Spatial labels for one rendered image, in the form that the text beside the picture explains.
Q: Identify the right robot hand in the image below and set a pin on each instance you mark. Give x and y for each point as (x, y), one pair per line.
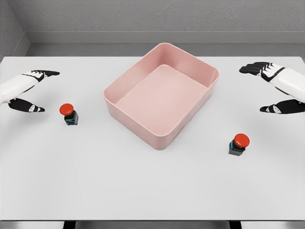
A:
(287, 80)

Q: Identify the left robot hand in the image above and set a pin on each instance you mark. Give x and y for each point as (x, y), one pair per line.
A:
(17, 86)

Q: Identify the pink rectangular basket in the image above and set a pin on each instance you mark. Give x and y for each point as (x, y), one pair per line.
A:
(161, 95)

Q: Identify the red button industrial switch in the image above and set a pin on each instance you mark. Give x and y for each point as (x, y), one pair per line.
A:
(239, 143)
(68, 114)

